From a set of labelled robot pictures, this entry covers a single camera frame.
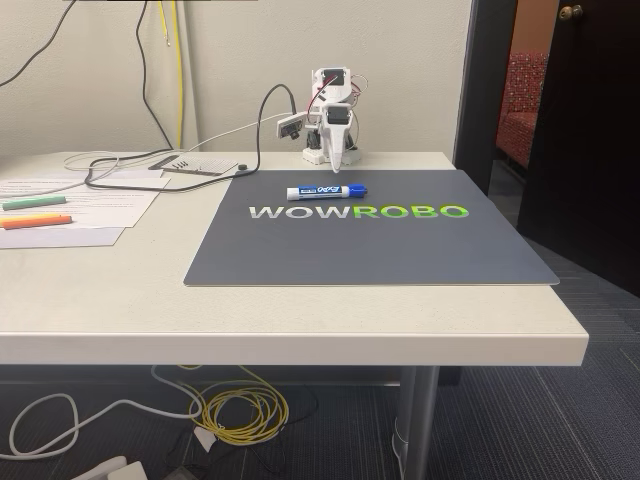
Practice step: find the blue dry erase marker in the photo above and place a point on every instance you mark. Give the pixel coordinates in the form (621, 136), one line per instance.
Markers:
(320, 190)

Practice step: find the green marker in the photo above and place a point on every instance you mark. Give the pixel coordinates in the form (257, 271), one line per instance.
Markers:
(35, 202)

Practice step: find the orange marker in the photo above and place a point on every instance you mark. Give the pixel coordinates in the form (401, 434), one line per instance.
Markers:
(37, 222)

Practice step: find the yellow marker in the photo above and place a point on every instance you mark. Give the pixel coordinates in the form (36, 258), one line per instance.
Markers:
(25, 217)

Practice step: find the grey WOWROBO mat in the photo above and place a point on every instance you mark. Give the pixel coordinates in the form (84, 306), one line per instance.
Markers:
(370, 245)

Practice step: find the perforated metal plate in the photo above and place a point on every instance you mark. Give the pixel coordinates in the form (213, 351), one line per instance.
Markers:
(210, 164)

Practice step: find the red patterned chair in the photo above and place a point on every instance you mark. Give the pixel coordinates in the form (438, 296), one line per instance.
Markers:
(522, 110)

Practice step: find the printed white paper sheet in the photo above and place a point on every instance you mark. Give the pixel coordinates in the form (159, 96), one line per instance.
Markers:
(110, 207)

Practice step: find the dark wooden door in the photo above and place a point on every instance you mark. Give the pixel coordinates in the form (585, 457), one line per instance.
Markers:
(585, 150)

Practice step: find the brass door knob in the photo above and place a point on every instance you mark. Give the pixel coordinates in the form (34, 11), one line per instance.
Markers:
(571, 11)

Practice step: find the blank white paper sheet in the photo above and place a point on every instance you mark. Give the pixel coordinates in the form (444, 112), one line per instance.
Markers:
(60, 237)

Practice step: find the grey metal table leg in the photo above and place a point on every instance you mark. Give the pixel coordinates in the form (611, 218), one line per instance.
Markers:
(417, 425)

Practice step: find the white power adapter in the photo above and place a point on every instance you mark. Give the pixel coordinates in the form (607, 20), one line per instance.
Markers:
(120, 470)

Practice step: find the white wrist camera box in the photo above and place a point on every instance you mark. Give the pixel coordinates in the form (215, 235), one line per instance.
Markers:
(289, 126)

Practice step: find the dark door frame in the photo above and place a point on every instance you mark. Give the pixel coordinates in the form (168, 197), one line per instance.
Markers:
(480, 75)

